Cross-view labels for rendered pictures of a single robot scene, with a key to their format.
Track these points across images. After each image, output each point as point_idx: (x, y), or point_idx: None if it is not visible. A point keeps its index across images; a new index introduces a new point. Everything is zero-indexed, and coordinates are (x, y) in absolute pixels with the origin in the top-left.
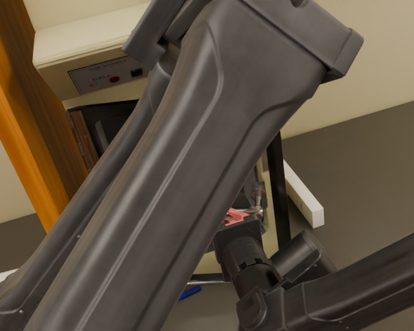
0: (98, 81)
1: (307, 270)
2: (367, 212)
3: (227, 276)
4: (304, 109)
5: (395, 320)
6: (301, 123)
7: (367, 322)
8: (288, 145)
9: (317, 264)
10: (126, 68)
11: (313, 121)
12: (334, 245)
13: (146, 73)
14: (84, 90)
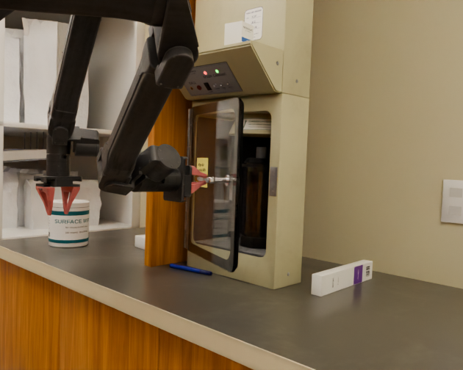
0: (193, 86)
1: (144, 151)
2: (359, 307)
3: (164, 195)
4: (443, 261)
5: (243, 322)
6: (438, 276)
7: (112, 147)
8: (403, 280)
9: (148, 148)
10: (200, 79)
11: (451, 281)
12: (301, 301)
13: (214, 90)
14: (190, 92)
